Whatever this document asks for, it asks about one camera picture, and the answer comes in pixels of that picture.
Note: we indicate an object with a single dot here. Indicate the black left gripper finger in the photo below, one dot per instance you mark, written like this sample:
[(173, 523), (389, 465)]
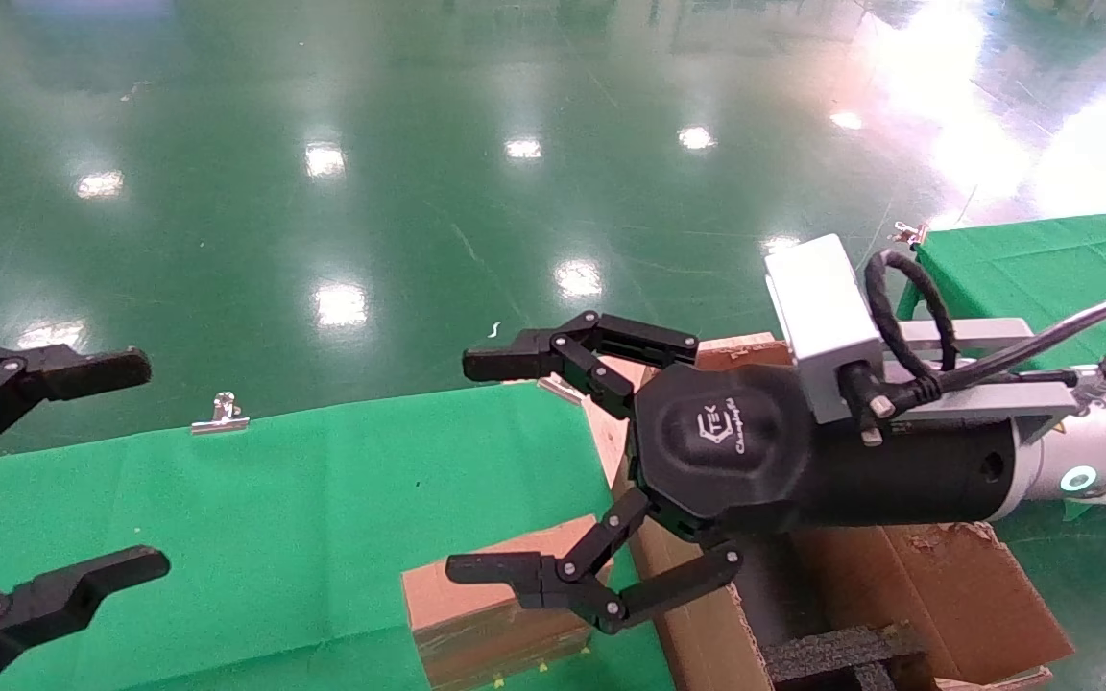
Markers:
[(54, 595), (63, 372)]

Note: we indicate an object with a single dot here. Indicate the silver camera mount bracket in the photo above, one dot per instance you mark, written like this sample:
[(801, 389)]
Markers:
[(975, 398)]

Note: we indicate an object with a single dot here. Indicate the metal binder clip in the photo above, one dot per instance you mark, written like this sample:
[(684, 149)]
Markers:
[(910, 233), (558, 387), (222, 417)]

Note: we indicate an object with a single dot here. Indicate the small brown cardboard box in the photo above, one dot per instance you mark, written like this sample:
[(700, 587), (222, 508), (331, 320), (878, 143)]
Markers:
[(476, 633)]

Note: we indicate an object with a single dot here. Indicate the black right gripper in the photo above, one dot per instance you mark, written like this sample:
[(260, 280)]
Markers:
[(735, 451)]

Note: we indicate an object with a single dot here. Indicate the large open cardboard carton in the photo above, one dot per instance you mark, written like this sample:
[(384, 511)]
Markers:
[(947, 595)]

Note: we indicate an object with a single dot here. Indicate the black foam insert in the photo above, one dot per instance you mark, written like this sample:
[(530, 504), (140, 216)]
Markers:
[(831, 657)]

